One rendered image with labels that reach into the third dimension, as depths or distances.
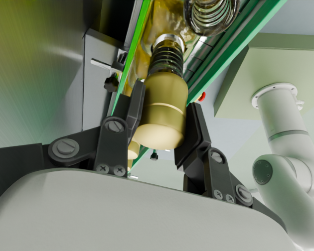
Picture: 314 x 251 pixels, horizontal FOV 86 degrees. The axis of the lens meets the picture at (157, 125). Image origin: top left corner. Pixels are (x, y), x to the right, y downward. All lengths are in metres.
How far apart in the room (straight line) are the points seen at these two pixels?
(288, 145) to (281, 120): 0.07
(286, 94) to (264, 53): 0.16
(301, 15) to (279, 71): 0.13
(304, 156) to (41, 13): 0.56
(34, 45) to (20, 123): 0.08
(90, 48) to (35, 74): 0.27
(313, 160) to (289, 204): 0.16
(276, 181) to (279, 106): 0.23
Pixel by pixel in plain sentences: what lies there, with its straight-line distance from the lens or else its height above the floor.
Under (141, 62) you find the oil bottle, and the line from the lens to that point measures 0.21.
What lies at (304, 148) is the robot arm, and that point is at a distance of 0.55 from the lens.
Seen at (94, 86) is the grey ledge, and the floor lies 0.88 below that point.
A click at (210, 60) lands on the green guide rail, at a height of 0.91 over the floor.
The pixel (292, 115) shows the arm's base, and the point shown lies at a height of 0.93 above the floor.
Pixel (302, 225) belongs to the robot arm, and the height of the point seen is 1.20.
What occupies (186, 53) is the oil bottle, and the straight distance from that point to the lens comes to 0.18.
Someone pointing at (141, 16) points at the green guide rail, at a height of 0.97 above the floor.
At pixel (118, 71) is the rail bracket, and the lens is 0.38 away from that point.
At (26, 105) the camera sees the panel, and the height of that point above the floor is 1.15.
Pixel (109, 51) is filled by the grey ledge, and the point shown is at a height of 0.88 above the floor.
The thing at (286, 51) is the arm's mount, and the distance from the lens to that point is 0.55.
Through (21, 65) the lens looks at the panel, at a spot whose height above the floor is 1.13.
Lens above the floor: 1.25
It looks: 34 degrees down
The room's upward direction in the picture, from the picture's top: 172 degrees counter-clockwise
